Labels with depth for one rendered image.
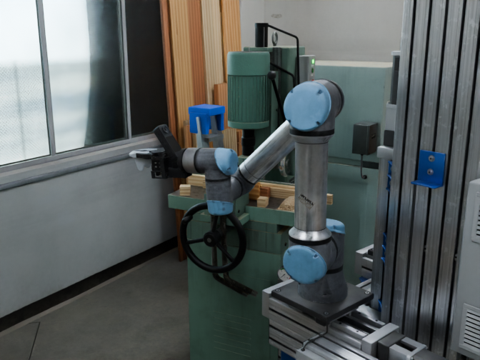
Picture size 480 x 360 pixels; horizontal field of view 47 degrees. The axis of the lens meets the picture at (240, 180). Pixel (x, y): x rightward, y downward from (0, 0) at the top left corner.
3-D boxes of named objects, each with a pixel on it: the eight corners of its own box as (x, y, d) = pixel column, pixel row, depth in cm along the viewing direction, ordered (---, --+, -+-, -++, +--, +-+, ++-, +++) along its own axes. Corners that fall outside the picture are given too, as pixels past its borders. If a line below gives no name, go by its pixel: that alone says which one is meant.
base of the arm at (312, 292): (357, 292, 168) (359, 262, 166) (325, 308, 159) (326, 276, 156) (319, 276, 179) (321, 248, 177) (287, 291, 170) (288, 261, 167)
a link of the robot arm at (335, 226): (348, 258, 169) (351, 216, 166) (336, 274, 157) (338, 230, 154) (311, 251, 174) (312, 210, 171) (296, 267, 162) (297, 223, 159)
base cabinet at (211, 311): (188, 380, 260) (184, 238, 242) (240, 323, 311) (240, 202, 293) (278, 406, 242) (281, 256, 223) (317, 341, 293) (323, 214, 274)
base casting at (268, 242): (186, 238, 242) (185, 218, 240) (241, 203, 292) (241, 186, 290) (281, 255, 224) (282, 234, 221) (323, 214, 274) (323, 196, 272)
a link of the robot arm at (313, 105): (338, 271, 159) (344, 78, 145) (321, 293, 145) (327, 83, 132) (298, 264, 164) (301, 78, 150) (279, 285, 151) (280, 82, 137)
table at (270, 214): (155, 213, 234) (155, 200, 232) (191, 195, 261) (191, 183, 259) (291, 235, 209) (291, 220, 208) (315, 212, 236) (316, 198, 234)
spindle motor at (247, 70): (220, 128, 231) (219, 51, 223) (238, 122, 246) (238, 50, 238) (259, 131, 223) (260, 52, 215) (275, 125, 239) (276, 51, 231)
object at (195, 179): (188, 184, 256) (187, 174, 255) (190, 183, 258) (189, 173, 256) (312, 201, 231) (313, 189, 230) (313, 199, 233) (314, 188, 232)
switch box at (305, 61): (294, 91, 251) (296, 56, 247) (301, 90, 259) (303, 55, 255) (308, 92, 248) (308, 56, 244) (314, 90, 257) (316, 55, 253)
